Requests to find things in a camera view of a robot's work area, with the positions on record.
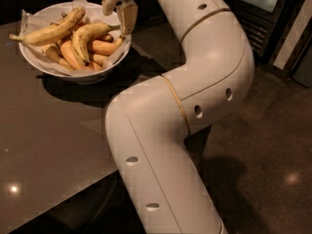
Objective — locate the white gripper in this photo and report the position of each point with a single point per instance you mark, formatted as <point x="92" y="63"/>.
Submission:
<point x="127" y="11"/>

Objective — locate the curved yellow banana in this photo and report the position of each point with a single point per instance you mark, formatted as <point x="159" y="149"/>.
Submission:
<point x="84" y="34"/>

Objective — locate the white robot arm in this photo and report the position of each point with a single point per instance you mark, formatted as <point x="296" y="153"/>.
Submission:
<point x="147" y="124"/>

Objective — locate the orange banana upper centre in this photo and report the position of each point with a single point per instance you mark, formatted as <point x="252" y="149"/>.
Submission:
<point x="106" y="38"/>

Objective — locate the orange banana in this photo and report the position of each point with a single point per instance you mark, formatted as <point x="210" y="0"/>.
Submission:
<point x="102" y="47"/>
<point x="66" y="50"/>
<point x="106" y="38"/>

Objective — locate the small banana right rim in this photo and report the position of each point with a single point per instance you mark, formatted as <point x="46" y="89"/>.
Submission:
<point x="118" y="41"/>

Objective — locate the orange banana middle right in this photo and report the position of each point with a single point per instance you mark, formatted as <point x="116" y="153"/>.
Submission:
<point x="102" y="47"/>

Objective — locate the yellow banana bottom right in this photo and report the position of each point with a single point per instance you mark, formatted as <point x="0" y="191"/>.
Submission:
<point x="98" y="58"/>

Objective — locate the orange banana lower centre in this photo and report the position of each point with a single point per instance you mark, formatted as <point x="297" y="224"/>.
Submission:
<point x="66" y="50"/>

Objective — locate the white paper bowl liner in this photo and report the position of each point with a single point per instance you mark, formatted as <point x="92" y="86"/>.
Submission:
<point x="34" y="23"/>

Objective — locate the white ceramic bowl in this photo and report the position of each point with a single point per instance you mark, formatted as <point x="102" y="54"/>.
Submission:
<point x="78" y="77"/>

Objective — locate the yellow banana lower left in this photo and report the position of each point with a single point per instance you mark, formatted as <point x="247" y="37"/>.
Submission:
<point x="53" y="53"/>

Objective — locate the long yellow top banana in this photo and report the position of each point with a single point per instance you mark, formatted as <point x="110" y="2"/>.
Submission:
<point x="52" y="32"/>

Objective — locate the black glass door refrigerator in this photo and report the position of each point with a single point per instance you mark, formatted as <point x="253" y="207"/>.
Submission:
<point x="280" y="32"/>

